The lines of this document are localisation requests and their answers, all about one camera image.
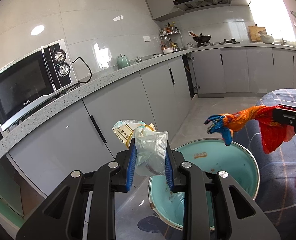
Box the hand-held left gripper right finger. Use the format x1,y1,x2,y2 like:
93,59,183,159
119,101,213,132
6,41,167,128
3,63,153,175
164,141,280,240

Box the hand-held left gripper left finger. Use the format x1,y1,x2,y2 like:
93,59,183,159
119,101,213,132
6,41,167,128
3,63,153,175
16,148,137,240

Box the clear plastic bag with paper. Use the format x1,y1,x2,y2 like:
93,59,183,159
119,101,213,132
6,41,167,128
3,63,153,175
112,119,169,177

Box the orange red blue plastic bag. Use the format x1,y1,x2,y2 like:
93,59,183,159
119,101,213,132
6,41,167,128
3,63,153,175
204,105,296,155

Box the teal metal trash bin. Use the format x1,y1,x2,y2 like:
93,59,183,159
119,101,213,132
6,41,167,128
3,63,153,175
148,138,260,230

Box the blue plaid tablecloth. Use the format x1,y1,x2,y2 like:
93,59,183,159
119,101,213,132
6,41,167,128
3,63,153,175
232,88,296,214

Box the grey kitchen base cabinets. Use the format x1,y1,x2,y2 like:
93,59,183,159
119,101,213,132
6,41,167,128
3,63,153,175
0,41,296,198

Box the grey cooking pot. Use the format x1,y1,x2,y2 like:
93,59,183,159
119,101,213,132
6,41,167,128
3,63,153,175
258,31,274,43

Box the wooden cutting board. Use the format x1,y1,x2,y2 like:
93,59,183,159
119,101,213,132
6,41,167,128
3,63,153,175
248,26,267,42

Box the gas stove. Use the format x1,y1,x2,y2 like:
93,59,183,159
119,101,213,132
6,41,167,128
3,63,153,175
197,39,241,46

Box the bright window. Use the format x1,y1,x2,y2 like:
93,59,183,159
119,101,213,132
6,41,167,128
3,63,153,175
245,0,296,42

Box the black wok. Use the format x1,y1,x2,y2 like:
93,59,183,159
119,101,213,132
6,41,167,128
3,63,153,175
189,31,212,43

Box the metal spice rack with bottles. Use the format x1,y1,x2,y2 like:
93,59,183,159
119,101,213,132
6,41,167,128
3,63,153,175
159,21,182,53

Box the silver black microwave oven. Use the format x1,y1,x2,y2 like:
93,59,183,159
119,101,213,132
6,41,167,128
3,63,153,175
0,39,79,132

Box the black range hood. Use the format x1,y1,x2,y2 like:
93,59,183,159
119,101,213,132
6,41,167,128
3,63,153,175
173,0,231,12

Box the black microwave power cable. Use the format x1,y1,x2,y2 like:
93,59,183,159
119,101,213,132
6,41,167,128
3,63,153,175
70,57,92,88

